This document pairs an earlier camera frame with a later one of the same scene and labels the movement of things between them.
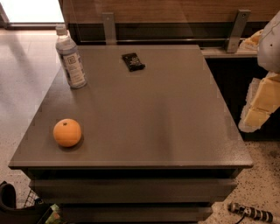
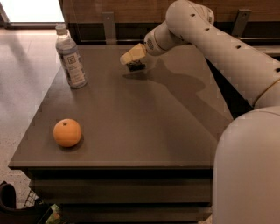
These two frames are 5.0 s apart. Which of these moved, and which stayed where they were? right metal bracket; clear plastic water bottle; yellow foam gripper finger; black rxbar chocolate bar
Moved: yellow foam gripper finger
Stayed: black rxbar chocolate bar; right metal bracket; clear plastic water bottle
